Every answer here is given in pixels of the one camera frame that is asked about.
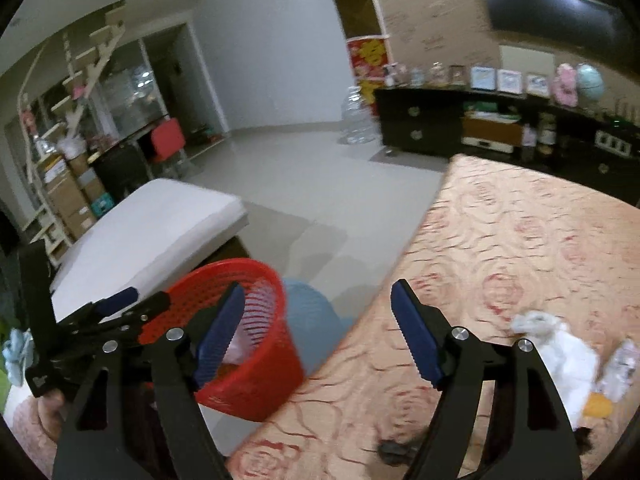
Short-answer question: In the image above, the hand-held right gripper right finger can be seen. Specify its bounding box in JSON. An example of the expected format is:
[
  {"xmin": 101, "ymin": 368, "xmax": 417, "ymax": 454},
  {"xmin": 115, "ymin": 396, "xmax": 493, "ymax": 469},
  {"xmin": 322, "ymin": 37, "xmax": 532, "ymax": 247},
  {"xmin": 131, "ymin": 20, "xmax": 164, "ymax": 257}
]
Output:
[{"xmin": 391, "ymin": 279, "xmax": 583, "ymax": 480}]

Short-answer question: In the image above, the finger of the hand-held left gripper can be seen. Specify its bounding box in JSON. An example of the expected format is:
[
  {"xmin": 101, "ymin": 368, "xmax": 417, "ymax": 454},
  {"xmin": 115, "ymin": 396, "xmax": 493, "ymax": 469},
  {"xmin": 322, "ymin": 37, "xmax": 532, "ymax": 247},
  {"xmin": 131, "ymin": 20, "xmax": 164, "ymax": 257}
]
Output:
[
  {"xmin": 55, "ymin": 287, "xmax": 140, "ymax": 327},
  {"xmin": 60, "ymin": 292, "xmax": 172, "ymax": 356}
]

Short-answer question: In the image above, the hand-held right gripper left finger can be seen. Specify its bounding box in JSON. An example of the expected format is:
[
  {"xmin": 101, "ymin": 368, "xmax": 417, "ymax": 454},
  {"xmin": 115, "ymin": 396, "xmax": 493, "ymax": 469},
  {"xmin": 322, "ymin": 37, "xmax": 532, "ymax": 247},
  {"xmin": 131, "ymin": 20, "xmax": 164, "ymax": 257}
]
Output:
[{"xmin": 52, "ymin": 282, "xmax": 246, "ymax": 480}]

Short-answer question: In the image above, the red plastic basket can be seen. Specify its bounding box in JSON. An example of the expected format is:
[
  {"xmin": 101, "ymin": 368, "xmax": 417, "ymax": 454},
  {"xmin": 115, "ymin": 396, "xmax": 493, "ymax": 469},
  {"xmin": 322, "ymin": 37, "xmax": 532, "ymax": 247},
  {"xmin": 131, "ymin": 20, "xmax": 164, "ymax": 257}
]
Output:
[{"xmin": 142, "ymin": 258, "xmax": 307, "ymax": 423}]

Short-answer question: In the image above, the dark brown garment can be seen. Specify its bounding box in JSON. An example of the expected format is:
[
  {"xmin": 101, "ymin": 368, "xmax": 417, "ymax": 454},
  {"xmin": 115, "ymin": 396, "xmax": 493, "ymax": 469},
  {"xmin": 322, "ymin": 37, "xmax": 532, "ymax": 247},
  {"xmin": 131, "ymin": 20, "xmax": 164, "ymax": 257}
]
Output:
[{"xmin": 377, "ymin": 437, "xmax": 426, "ymax": 467}]

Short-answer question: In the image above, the white fluffy garment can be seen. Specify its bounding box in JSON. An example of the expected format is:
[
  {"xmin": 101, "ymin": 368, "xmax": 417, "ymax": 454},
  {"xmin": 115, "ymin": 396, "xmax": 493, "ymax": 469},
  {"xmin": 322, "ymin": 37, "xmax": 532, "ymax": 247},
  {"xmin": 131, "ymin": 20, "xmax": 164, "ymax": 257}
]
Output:
[{"xmin": 510, "ymin": 310, "xmax": 601, "ymax": 428}]

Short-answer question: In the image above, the light blue cloth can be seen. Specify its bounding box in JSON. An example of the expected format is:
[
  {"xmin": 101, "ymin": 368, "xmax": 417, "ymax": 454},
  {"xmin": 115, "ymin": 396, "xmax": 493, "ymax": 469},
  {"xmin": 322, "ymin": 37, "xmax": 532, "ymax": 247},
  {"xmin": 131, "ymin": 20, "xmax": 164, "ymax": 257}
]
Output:
[{"xmin": 2, "ymin": 330, "xmax": 32, "ymax": 386}]

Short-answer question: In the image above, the white cushioned bench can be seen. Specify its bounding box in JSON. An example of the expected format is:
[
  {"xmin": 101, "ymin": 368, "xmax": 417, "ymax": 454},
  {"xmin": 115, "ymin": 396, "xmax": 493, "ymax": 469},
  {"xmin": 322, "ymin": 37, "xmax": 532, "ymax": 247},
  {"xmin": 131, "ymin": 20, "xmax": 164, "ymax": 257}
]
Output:
[{"xmin": 50, "ymin": 177, "xmax": 251, "ymax": 322}]

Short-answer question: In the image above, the blue plastic stool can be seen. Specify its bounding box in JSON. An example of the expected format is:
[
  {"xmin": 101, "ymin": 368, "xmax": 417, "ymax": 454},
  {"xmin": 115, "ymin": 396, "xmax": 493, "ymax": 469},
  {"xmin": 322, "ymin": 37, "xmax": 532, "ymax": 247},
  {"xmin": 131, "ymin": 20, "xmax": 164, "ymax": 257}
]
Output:
[{"xmin": 282, "ymin": 279, "xmax": 358, "ymax": 376}]

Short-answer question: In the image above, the stack of cardboard boxes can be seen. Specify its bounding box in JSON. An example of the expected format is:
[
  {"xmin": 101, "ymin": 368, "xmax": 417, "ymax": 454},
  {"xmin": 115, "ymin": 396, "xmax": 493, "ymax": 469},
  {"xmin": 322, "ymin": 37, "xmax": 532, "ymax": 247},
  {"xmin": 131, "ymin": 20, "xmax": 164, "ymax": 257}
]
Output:
[{"xmin": 42, "ymin": 152, "xmax": 108, "ymax": 241}]

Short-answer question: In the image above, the black chair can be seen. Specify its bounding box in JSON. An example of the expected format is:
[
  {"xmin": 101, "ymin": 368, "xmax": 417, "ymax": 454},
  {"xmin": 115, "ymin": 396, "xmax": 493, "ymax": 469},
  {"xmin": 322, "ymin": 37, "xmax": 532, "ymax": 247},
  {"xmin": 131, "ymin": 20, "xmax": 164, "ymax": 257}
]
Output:
[{"xmin": 92, "ymin": 142, "xmax": 151, "ymax": 201}]

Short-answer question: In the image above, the red chair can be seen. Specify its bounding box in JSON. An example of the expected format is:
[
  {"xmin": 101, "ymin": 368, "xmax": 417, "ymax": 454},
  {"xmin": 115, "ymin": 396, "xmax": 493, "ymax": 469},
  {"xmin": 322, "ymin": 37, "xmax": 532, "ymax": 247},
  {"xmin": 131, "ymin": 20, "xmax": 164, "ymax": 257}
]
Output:
[{"xmin": 150, "ymin": 120, "xmax": 187, "ymax": 166}]

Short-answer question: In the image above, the yellow scrap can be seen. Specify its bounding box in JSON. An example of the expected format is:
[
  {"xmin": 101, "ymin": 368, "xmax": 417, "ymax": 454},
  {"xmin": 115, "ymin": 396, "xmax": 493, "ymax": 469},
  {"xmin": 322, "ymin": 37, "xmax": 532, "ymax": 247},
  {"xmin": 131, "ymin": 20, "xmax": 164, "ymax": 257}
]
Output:
[{"xmin": 582, "ymin": 392, "xmax": 613, "ymax": 418}]

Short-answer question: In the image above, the clear plastic wrapper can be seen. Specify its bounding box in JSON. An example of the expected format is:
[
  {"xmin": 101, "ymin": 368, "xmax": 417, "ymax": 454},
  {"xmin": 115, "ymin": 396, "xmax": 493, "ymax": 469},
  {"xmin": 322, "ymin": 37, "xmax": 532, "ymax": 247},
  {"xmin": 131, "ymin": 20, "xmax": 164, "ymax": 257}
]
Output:
[{"xmin": 597, "ymin": 337, "xmax": 638, "ymax": 403}]

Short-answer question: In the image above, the black media cabinet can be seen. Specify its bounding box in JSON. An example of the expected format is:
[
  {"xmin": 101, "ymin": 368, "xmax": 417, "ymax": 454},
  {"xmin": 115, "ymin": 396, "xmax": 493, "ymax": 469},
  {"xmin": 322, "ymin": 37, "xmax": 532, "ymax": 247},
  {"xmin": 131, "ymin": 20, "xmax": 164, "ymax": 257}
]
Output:
[{"xmin": 375, "ymin": 87, "xmax": 640, "ymax": 206}]

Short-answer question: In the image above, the orange and white box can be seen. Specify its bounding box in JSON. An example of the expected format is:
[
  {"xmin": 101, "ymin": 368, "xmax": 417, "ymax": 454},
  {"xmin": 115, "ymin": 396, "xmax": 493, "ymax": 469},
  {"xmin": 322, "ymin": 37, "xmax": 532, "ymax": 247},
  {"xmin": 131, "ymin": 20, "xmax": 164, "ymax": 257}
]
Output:
[{"xmin": 460, "ymin": 115, "xmax": 523, "ymax": 151}]

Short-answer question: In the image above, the large glass jar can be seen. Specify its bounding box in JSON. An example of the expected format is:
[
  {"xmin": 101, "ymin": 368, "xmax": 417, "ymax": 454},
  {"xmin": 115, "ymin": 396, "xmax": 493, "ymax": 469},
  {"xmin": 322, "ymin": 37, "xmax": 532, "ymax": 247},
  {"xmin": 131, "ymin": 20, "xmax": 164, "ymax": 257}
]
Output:
[{"xmin": 340, "ymin": 85, "xmax": 378, "ymax": 145}]

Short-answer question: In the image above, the white power strip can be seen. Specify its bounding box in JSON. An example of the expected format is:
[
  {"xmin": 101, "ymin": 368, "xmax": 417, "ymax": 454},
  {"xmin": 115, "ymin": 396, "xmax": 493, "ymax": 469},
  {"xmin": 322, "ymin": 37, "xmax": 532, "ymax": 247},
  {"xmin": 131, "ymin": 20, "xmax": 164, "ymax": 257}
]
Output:
[{"xmin": 595, "ymin": 130, "xmax": 633, "ymax": 153}]

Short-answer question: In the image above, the pink plush toy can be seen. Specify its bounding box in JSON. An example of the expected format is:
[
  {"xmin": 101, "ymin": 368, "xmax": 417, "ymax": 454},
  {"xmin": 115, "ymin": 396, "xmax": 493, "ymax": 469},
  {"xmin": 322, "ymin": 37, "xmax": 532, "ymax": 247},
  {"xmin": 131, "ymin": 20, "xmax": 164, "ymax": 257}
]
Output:
[{"xmin": 552, "ymin": 62, "xmax": 581, "ymax": 106}]

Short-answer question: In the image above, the cream board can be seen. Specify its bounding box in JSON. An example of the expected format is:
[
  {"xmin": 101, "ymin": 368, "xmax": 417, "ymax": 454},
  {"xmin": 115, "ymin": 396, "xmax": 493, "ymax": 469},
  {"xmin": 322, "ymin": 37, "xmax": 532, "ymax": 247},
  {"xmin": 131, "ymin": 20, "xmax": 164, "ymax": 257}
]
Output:
[{"xmin": 500, "ymin": 45, "xmax": 553, "ymax": 77}]

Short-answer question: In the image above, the light blue globe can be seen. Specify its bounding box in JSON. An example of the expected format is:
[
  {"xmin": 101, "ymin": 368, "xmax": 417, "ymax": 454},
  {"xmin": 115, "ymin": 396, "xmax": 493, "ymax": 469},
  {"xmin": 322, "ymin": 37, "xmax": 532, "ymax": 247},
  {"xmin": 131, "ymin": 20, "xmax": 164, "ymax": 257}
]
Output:
[{"xmin": 575, "ymin": 62, "xmax": 606, "ymax": 103}]

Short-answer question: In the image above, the wooden wall shelf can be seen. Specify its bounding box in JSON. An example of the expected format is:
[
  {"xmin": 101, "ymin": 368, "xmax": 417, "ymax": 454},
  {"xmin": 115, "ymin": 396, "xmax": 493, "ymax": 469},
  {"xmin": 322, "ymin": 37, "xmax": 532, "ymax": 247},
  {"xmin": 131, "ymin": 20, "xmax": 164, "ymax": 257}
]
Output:
[{"xmin": 17, "ymin": 5, "xmax": 126, "ymax": 261}]

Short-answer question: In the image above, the blue picture frame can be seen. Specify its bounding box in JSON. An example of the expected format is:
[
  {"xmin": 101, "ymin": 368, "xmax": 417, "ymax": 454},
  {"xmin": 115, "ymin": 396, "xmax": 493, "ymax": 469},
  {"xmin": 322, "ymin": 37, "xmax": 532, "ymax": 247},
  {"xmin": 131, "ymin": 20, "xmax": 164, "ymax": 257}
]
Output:
[{"xmin": 470, "ymin": 66, "xmax": 497, "ymax": 92}]

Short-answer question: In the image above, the white picture frame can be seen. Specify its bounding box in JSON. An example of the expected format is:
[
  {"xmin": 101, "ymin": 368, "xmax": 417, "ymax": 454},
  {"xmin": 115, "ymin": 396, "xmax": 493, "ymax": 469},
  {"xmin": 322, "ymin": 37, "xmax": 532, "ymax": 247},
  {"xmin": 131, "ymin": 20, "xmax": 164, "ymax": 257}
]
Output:
[{"xmin": 496, "ymin": 69, "xmax": 523, "ymax": 95}]

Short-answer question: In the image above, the small picture frame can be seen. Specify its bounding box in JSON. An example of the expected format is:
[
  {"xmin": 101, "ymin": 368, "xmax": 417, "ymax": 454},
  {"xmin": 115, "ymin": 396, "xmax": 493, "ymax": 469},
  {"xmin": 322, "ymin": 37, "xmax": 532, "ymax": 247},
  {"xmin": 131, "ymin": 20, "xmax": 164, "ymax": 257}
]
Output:
[{"xmin": 525, "ymin": 72, "xmax": 551, "ymax": 98}]

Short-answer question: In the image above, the red festive wall decoration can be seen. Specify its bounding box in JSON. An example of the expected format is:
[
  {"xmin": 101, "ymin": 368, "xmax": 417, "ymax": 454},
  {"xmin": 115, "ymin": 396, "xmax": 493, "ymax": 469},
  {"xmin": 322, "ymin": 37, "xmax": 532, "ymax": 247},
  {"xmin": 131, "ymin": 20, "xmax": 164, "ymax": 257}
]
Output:
[{"xmin": 347, "ymin": 35, "xmax": 391, "ymax": 103}]

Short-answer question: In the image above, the black wall television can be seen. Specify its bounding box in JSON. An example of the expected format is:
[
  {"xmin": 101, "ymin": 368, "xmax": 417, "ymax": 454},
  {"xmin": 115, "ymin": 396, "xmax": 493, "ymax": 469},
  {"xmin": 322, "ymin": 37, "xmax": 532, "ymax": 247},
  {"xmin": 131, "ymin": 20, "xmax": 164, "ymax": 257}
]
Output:
[{"xmin": 472, "ymin": 0, "xmax": 640, "ymax": 68}]

